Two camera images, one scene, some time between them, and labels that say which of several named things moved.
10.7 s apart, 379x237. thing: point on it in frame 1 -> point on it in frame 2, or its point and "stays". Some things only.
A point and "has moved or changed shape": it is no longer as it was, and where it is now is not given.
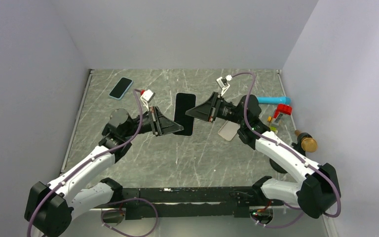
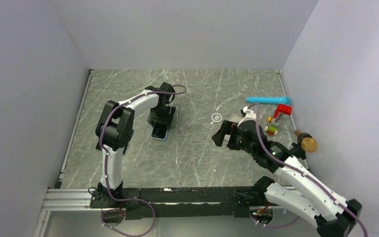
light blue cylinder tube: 284,100 stays
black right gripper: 203,111 -> 225,129
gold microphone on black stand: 305,143 stays
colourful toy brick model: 281,108 stays
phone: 121,88 has moved or changed shape
